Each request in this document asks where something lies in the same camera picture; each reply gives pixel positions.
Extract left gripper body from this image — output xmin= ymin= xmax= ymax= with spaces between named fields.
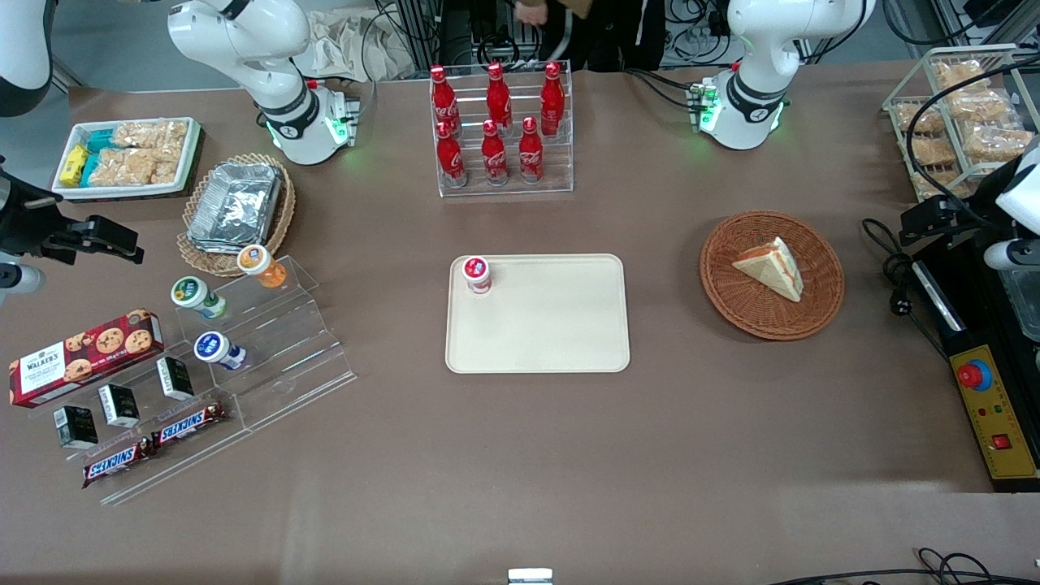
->
xmin=947 ymin=140 xmax=1040 ymax=238

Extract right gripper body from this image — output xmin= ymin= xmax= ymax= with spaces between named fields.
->
xmin=0 ymin=162 xmax=82 ymax=262

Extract triangular sandwich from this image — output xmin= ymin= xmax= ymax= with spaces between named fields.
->
xmin=732 ymin=236 xmax=805 ymax=303

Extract white rectangular snack tray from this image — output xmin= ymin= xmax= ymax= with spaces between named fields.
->
xmin=51 ymin=117 xmax=202 ymax=201

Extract light tan wicker basket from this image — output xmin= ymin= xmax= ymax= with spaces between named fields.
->
xmin=176 ymin=153 xmax=297 ymax=278

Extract brown round wicker basket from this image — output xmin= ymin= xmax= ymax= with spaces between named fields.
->
xmin=700 ymin=210 xmax=845 ymax=341

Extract beige plastic tray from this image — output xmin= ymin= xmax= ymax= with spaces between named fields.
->
xmin=444 ymin=253 xmax=631 ymax=375

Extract bagged fried snack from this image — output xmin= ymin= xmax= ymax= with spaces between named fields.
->
xmin=963 ymin=126 xmax=1037 ymax=163
xmin=914 ymin=171 xmax=968 ymax=200
xmin=906 ymin=134 xmax=960 ymax=167
xmin=894 ymin=102 xmax=947 ymax=135
xmin=947 ymin=88 xmax=1016 ymax=123
xmin=933 ymin=61 xmax=996 ymax=92

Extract clear bag rice crackers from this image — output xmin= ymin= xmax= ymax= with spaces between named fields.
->
xmin=112 ymin=120 xmax=189 ymax=151
xmin=88 ymin=146 xmax=181 ymax=186

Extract green yogurt cup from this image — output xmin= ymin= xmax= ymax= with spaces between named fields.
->
xmin=171 ymin=276 xmax=228 ymax=320

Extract black appliance with yellow panel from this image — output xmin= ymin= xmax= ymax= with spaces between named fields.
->
xmin=910 ymin=232 xmax=1040 ymax=493

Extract clear plastic container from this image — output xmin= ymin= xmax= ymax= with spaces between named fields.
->
xmin=998 ymin=268 xmax=1040 ymax=342

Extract red Walkers cookie box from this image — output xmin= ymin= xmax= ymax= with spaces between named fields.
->
xmin=8 ymin=309 xmax=165 ymax=409

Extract aluminium foil container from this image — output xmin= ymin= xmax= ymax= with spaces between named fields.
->
xmin=186 ymin=162 xmax=283 ymax=253

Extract blue yogurt cup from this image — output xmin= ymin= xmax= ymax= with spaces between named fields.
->
xmin=193 ymin=331 xmax=247 ymax=371

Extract small black box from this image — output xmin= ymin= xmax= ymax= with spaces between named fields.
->
xmin=97 ymin=383 xmax=141 ymax=429
xmin=156 ymin=356 xmax=196 ymax=401
xmin=54 ymin=405 xmax=99 ymax=450

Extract orange drink bottle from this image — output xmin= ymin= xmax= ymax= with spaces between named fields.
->
xmin=236 ymin=245 xmax=288 ymax=290

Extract red emergency stop button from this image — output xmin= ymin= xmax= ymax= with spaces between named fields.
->
xmin=956 ymin=358 xmax=994 ymax=393

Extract Snickers bar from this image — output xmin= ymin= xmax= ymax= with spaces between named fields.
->
xmin=150 ymin=401 xmax=228 ymax=449
xmin=81 ymin=439 xmax=155 ymax=489

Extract clear acrylic stepped stand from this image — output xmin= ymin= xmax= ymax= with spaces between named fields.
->
xmin=24 ymin=256 xmax=358 ymax=506

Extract crumpled beige bag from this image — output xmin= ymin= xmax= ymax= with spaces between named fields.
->
xmin=292 ymin=8 xmax=415 ymax=82

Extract red cola bottle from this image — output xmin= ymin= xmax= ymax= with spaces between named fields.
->
xmin=540 ymin=61 xmax=566 ymax=137
xmin=481 ymin=119 xmax=509 ymax=186
xmin=435 ymin=120 xmax=468 ymax=189
xmin=430 ymin=65 xmax=462 ymax=135
xmin=518 ymin=116 xmax=544 ymax=184
xmin=486 ymin=62 xmax=514 ymax=131

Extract red lid yogurt cup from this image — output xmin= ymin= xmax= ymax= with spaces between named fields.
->
xmin=461 ymin=256 xmax=493 ymax=296

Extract clear acrylic bottle rack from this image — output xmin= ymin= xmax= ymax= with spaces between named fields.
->
xmin=429 ymin=59 xmax=574 ymax=198

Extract person in dark clothes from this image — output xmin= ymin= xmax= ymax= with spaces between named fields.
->
xmin=516 ymin=0 xmax=667 ymax=72

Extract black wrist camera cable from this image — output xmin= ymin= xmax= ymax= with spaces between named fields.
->
xmin=904 ymin=67 xmax=1040 ymax=214

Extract black power cable with plug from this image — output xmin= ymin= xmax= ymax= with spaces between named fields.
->
xmin=861 ymin=218 xmax=951 ymax=358

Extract white wire rack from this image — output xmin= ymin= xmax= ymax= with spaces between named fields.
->
xmin=883 ymin=45 xmax=1040 ymax=202

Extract black arm base cables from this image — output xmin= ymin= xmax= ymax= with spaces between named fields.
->
xmin=626 ymin=69 xmax=701 ymax=111

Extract black floor cables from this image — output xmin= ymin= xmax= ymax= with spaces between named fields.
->
xmin=768 ymin=548 xmax=1040 ymax=585

